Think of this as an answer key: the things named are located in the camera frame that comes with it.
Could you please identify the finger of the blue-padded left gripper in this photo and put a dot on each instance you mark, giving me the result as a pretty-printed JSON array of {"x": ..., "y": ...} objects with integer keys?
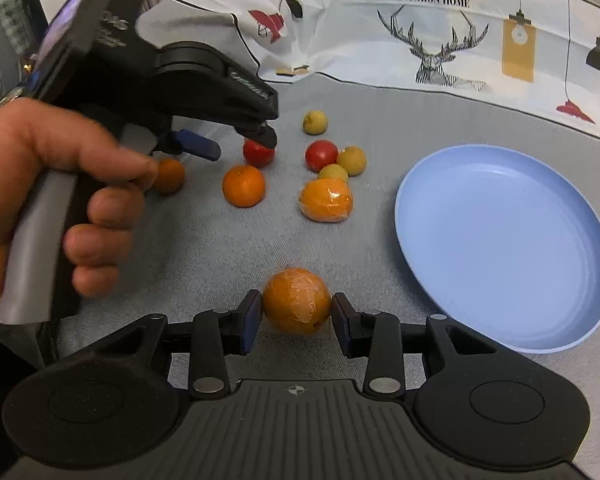
[{"x": 192, "y": 143}]

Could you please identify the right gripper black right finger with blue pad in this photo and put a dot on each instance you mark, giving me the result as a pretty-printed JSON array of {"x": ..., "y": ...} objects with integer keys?
[{"x": 373, "y": 335}]

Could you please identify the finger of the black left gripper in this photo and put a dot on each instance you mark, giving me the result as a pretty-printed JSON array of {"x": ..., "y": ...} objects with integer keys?
[{"x": 260, "y": 132}]

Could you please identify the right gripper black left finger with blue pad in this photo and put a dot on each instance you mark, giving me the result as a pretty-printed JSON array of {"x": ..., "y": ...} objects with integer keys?
[{"x": 220, "y": 333}]

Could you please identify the red tomato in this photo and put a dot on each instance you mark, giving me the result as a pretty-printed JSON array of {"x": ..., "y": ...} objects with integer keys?
[
  {"x": 256, "y": 154},
  {"x": 320, "y": 154}
]

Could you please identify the orange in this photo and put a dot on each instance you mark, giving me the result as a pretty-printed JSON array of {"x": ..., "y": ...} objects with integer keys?
[
  {"x": 326, "y": 200},
  {"x": 296, "y": 301}
]

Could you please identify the person's left hand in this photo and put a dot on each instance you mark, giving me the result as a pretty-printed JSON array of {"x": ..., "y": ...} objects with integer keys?
[{"x": 35, "y": 136}]

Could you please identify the orange mandarin left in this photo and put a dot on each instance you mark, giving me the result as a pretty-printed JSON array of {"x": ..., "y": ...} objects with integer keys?
[{"x": 170, "y": 178}]

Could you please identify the orange mandarin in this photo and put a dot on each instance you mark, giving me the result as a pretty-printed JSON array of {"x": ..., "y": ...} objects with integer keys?
[
  {"x": 170, "y": 178},
  {"x": 244, "y": 186}
]

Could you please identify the yellow longan far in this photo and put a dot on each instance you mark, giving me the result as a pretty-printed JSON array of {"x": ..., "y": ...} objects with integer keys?
[{"x": 315, "y": 122}]

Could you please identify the orange mandarin middle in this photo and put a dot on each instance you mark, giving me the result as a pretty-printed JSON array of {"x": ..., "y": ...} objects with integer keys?
[{"x": 244, "y": 186}]

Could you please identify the yellow-green longan lower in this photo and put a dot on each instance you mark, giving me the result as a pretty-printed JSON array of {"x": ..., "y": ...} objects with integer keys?
[{"x": 334, "y": 171}]

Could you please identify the brown-yellow longan right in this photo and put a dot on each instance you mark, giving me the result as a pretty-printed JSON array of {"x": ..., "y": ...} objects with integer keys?
[{"x": 353, "y": 160}]

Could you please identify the light blue plate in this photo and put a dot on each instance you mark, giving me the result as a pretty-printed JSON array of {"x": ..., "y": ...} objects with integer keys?
[{"x": 504, "y": 244}]

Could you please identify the white deer print cloth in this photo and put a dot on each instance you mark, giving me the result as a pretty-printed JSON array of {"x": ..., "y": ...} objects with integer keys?
[{"x": 541, "y": 57}]

